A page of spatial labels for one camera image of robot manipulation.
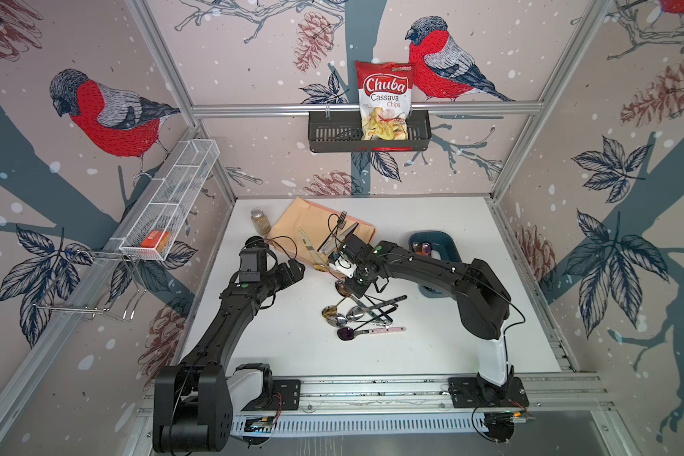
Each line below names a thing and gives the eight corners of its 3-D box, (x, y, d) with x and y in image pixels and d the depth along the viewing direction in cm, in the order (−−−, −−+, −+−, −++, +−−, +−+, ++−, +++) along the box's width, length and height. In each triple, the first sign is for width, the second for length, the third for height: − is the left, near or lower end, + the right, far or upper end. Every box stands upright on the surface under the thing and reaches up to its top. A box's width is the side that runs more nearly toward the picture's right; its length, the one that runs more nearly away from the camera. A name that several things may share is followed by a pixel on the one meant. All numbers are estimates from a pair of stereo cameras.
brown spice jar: (255, 235, 110) (248, 219, 102) (258, 223, 114) (252, 207, 106) (269, 235, 110) (263, 219, 102) (272, 223, 114) (267, 207, 106)
